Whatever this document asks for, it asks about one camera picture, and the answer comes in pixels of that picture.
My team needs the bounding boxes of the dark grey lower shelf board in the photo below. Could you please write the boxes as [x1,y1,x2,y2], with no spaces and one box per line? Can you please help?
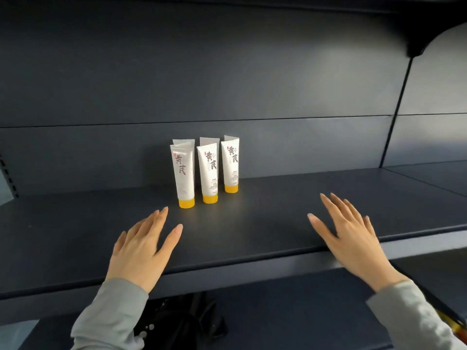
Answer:
[18,249,467,350]

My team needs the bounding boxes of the person's right hand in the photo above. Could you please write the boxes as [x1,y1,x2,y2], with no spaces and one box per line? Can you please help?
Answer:
[307,193,410,293]

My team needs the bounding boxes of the person's right forearm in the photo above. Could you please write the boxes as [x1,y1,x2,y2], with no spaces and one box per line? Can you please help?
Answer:
[366,279,466,350]

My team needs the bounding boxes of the red and yellow packet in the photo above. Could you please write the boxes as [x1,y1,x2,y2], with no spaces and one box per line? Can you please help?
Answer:
[438,310,467,337]

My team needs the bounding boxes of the slotted shelf upright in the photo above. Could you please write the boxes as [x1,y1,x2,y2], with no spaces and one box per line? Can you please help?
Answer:
[0,154,19,199]

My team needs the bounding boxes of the person's left forearm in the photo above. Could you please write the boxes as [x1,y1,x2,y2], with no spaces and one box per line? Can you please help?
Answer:
[70,277,150,350]

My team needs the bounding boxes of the person's left hand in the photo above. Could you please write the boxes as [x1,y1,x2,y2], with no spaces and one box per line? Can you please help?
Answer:
[105,206,184,294]

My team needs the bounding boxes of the black bag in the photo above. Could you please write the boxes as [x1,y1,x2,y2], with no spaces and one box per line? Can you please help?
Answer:
[134,291,228,350]

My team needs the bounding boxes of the black shelf bracket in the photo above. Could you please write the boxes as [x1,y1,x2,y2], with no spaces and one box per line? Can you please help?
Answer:
[403,11,467,59]

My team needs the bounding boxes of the dark grey metal shelf board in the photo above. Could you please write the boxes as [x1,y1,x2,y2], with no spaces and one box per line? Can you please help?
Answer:
[0,167,467,317]
[385,160,467,198]

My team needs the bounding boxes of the group of white yellow-capped tubes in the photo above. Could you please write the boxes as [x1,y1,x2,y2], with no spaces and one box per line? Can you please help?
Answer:
[170,135,241,209]

